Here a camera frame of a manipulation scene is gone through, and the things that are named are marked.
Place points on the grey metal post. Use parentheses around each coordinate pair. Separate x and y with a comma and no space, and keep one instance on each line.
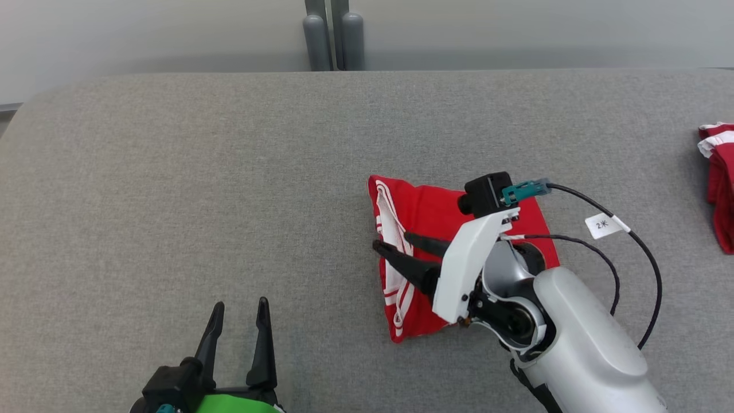
(352,46)
(317,46)

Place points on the red white basketball jersey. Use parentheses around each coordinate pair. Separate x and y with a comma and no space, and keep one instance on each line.
(424,201)

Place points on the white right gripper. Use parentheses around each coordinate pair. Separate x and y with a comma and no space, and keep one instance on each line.
(464,264)

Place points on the red shorts white trim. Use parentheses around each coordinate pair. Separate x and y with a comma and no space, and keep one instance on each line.
(722,189)

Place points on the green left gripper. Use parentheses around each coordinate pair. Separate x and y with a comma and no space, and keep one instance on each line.
(235,404)

